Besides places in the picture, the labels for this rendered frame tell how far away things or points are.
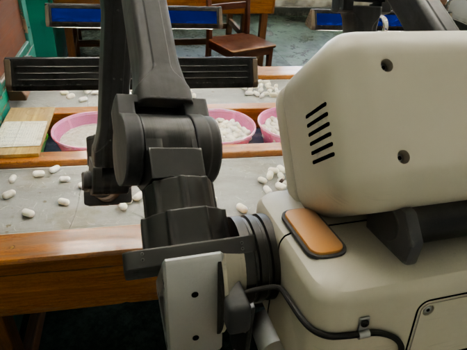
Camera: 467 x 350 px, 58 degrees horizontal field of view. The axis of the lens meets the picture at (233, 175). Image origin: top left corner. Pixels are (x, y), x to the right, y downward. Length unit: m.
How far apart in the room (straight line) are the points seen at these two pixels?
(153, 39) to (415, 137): 0.31
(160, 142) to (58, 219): 0.79
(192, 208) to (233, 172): 0.95
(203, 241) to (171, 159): 0.09
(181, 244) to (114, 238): 0.70
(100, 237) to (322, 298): 0.80
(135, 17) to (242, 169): 0.88
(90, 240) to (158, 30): 0.66
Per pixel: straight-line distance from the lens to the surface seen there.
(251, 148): 1.41
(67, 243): 1.08
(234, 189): 1.26
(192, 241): 0.38
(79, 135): 1.57
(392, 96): 0.35
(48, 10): 1.69
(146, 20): 0.54
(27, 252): 1.08
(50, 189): 1.31
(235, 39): 3.65
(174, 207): 0.39
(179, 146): 0.43
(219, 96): 1.84
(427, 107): 0.37
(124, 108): 0.46
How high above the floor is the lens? 1.48
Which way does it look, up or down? 34 degrees down
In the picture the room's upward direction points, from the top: 4 degrees clockwise
